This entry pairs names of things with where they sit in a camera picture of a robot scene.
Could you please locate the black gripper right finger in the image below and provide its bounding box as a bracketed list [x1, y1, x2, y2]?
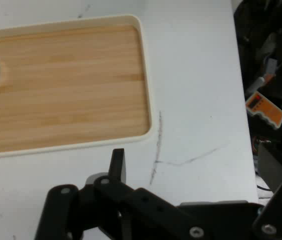
[252, 165, 282, 240]

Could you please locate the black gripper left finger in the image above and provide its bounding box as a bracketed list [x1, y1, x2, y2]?
[34, 148, 199, 240]

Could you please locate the grey metal panel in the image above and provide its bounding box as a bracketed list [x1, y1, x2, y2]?
[256, 141, 282, 194]

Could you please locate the orange and grey handheld tester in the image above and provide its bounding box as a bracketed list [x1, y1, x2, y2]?
[245, 90, 282, 130]

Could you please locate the wooden tray with cream rim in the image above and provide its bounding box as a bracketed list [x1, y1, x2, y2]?
[0, 14, 154, 160]

